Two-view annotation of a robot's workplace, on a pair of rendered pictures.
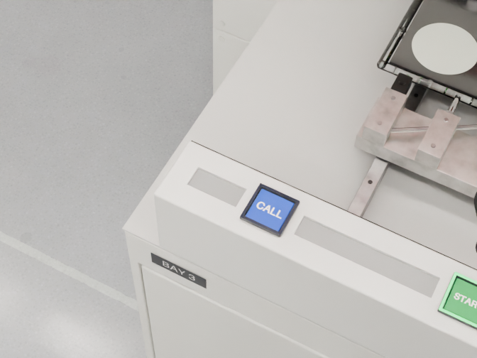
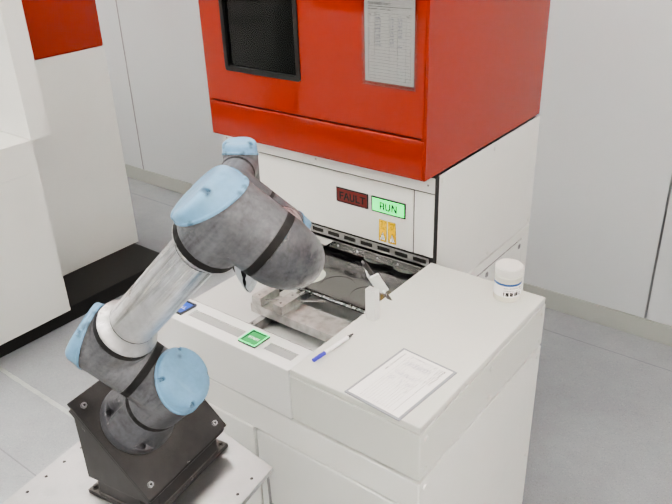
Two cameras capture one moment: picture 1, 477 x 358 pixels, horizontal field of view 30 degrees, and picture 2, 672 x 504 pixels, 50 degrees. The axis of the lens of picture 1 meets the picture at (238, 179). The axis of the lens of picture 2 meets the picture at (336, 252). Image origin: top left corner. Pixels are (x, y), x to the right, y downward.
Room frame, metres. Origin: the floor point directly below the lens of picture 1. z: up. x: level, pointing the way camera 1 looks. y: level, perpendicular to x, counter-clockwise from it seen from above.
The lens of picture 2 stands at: (-0.93, -0.80, 1.94)
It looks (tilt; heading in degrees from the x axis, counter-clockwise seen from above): 27 degrees down; 13
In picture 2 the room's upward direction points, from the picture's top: 2 degrees counter-clockwise
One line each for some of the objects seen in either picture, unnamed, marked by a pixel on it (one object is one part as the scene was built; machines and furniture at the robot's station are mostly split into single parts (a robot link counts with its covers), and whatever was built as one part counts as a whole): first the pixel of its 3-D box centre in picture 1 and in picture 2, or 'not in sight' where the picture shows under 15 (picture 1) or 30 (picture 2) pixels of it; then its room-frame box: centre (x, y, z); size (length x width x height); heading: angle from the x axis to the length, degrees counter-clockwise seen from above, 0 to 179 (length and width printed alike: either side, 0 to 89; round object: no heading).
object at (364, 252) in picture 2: not in sight; (365, 263); (0.99, -0.46, 0.89); 0.44 x 0.02 x 0.10; 64
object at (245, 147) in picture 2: not in sight; (241, 165); (0.45, -0.28, 1.41); 0.09 x 0.08 x 0.11; 8
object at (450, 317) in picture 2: not in sight; (426, 355); (0.54, -0.68, 0.89); 0.62 x 0.35 x 0.14; 154
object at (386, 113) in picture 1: (385, 116); (265, 294); (0.76, -0.20, 0.89); 0.08 x 0.03 x 0.03; 154
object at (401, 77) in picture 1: (400, 87); not in sight; (0.81, -0.23, 0.90); 0.04 x 0.02 x 0.03; 154
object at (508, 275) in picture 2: not in sight; (507, 280); (0.73, -0.87, 1.01); 0.07 x 0.07 x 0.10
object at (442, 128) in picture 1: (437, 138); (287, 303); (0.73, -0.28, 0.89); 0.08 x 0.03 x 0.03; 154
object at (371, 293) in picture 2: not in sight; (376, 292); (0.59, -0.55, 1.03); 0.06 x 0.04 x 0.13; 154
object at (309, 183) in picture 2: not in sight; (322, 211); (1.08, -0.30, 1.02); 0.82 x 0.03 x 0.40; 64
